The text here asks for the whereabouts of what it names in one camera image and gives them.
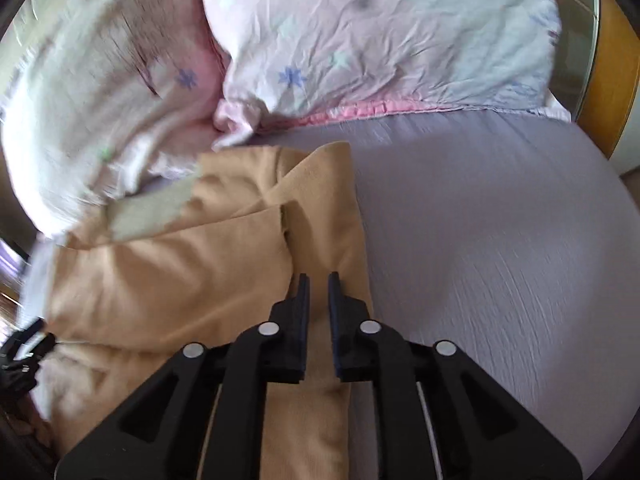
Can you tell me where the tan orange shirt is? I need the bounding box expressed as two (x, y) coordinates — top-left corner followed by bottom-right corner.
(42, 142), (370, 479)

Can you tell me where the lavender bed sheet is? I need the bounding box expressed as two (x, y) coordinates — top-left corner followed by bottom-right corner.
(19, 109), (637, 480)

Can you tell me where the left floral white pillow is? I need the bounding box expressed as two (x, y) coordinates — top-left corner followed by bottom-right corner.
(1, 0), (224, 236)

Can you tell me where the right floral pink pillow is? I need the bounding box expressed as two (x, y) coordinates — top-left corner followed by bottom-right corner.
(203, 0), (561, 148)

